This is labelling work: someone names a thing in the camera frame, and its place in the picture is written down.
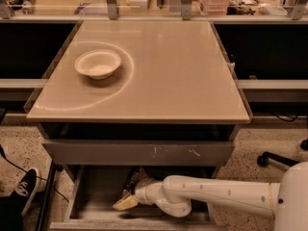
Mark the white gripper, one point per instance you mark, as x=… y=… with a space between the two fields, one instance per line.
x=143 y=190

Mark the orange soda can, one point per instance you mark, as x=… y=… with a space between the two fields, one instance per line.
x=132 y=180

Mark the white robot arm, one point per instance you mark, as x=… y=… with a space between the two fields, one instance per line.
x=286 y=202

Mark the open middle drawer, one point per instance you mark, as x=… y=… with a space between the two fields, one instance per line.
x=98 y=188

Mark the grey drawer cabinet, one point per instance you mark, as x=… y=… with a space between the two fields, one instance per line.
x=173 y=105

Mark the black sneaker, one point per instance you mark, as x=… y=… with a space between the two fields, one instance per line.
x=25 y=191

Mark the black office chair base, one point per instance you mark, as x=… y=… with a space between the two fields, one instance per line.
x=264 y=159

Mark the white paper bowl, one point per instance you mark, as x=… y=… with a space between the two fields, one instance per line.
x=98 y=64

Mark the left metal post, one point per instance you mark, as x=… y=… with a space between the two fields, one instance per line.
x=112 y=9

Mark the metal post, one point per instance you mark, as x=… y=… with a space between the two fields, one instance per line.
x=112 y=9
x=186 y=9

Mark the right metal post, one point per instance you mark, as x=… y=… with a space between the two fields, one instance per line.
x=186 y=9

